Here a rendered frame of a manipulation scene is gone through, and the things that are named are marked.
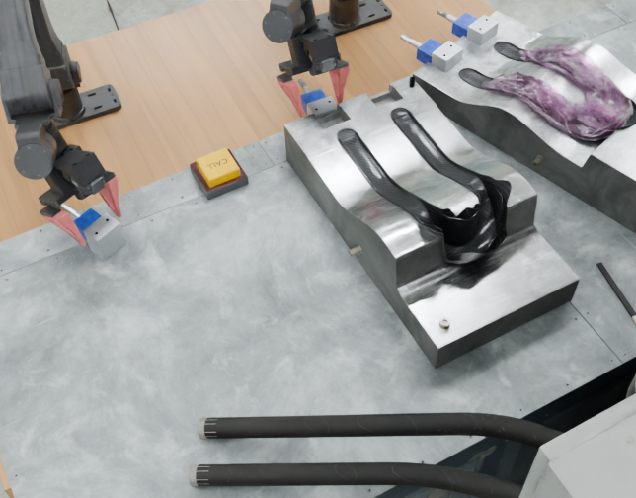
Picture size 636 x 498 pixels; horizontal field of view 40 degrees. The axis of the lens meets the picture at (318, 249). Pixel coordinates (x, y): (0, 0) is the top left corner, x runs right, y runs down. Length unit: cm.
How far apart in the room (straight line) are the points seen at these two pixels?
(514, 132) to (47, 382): 89
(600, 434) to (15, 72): 106
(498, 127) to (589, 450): 111
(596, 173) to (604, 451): 101
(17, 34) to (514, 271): 84
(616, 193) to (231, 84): 76
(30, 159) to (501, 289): 73
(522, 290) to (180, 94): 79
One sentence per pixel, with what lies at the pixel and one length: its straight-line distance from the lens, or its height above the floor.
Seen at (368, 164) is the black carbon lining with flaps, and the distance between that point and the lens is 150.
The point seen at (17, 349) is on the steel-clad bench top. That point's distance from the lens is 146.
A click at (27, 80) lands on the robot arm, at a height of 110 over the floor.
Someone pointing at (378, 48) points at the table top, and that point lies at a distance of 185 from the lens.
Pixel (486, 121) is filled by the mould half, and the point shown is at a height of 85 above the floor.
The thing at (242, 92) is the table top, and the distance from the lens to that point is 176.
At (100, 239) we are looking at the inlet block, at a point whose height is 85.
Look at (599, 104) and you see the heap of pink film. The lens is 164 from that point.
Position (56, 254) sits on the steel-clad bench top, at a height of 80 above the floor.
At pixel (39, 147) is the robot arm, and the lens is 136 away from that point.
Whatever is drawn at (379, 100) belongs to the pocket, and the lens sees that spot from 163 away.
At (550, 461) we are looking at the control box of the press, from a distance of 57.
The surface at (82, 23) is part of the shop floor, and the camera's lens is 334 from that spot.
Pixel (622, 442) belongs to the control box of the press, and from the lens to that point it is 58.
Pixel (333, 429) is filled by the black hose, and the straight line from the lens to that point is 123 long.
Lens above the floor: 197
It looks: 52 degrees down
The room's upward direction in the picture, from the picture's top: 2 degrees counter-clockwise
